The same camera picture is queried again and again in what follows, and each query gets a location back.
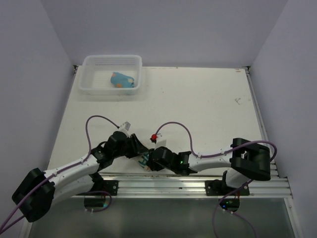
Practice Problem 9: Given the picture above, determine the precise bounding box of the rabbit print towel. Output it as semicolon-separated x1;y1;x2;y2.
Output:
137;153;151;171

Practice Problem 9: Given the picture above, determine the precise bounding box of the blue polka dot towel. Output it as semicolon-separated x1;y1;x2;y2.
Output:
110;72;135;88

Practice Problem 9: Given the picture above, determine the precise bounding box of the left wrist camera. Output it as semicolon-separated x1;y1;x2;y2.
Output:
118;121;131;133

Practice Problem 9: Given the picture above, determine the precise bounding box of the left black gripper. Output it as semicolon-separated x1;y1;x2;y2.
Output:
112;133;148;158

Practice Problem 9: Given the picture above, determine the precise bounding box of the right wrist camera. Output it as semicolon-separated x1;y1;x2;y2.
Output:
150;133;166;149

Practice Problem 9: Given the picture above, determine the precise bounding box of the white plastic basket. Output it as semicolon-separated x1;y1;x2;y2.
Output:
78;55;143;96

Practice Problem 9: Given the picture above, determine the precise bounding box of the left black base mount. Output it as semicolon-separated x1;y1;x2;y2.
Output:
89;173;119;196

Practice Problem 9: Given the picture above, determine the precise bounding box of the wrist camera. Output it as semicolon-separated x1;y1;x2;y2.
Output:
150;133;166;149
118;121;131;133

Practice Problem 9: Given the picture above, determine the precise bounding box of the aluminium front rail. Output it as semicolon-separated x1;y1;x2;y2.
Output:
69;173;292;199

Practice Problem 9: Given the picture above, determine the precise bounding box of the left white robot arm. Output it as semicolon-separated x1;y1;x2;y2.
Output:
12;131;149;222

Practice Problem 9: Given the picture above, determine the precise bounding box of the aluminium rail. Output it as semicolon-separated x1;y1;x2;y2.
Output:
69;173;292;199
243;66;280;178

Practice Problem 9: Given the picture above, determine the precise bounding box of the aluminium right side rail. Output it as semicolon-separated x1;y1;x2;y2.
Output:
243;66;280;178

